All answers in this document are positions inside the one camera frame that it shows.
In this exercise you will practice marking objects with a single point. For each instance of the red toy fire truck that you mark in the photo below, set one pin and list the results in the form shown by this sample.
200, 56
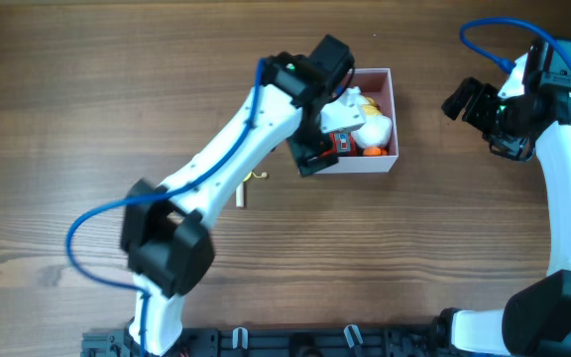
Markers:
343, 145

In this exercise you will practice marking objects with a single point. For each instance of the white plush duck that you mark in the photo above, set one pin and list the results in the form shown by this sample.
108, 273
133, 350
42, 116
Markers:
374, 135

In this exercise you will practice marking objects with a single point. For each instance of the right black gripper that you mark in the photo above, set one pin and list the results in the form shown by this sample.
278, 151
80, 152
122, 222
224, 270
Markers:
480, 105

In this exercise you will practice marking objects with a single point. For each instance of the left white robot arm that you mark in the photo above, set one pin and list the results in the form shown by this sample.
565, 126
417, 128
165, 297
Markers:
166, 227

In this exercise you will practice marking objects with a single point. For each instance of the pink white open box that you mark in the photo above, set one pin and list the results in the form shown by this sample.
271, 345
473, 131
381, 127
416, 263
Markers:
377, 84

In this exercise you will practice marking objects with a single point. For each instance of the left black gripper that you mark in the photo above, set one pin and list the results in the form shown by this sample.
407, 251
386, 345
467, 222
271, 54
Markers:
300, 149

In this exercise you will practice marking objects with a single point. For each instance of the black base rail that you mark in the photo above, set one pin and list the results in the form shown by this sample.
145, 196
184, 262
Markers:
351, 340

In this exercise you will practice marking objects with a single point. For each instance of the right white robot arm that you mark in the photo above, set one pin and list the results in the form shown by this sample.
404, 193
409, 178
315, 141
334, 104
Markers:
537, 320

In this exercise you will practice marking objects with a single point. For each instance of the yellow cat rattle drum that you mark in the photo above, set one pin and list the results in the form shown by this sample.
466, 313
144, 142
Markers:
240, 193

